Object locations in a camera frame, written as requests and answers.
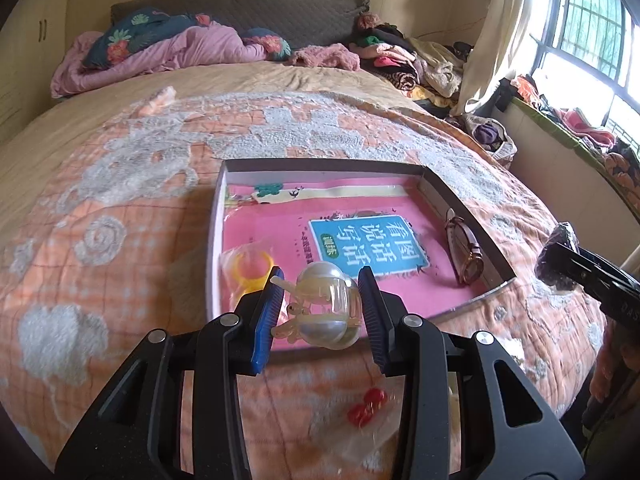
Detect grey padded headboard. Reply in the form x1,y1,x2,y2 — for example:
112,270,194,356
110,0,371,51

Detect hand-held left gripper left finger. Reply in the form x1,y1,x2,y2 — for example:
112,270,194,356
55,266,286,480

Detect barred window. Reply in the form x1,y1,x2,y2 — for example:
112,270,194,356
527,0,640,141

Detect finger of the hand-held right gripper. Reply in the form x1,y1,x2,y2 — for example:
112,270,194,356
541,245,640,306

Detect pile of clothes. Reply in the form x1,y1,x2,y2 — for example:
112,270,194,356
350,12,476,111

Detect grey cardboard box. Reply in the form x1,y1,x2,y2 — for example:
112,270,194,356
205,159,517,361

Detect cream wardrobe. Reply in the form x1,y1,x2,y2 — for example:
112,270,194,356
0,0,76,136

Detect cream curtain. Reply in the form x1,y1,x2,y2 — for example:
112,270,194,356
452,0,558,116

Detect dark jewelry packet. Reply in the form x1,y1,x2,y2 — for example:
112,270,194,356
534,221,582,293

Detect large floral pillow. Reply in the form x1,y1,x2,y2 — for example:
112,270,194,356
82,7,211,68

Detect pearl hair claw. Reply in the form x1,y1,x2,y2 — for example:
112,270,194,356
270,261,363,350

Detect pink book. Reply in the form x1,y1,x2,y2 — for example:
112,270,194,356
222,175,493,341

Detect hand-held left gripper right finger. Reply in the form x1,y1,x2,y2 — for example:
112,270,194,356
357,266,586,480

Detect yellow hair clip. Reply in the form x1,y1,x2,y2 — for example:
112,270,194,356
220,246,278,311

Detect pink quilt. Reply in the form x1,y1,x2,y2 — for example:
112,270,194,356
50,22,271,98

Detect red beads packet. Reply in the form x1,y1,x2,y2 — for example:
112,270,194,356
307,375,401,461

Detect pink fuzzy garment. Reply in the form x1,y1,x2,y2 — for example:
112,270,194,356
290,42,362,72

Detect beige bed sheet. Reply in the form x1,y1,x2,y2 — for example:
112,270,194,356
0,57,436,211

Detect patterned bag of clothes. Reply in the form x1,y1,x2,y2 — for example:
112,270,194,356
462,112,518,166

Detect clothes on windowsill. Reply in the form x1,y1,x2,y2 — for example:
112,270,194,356
510,75,640,196

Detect small floral pillow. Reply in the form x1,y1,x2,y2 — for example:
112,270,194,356
242,29,293,61

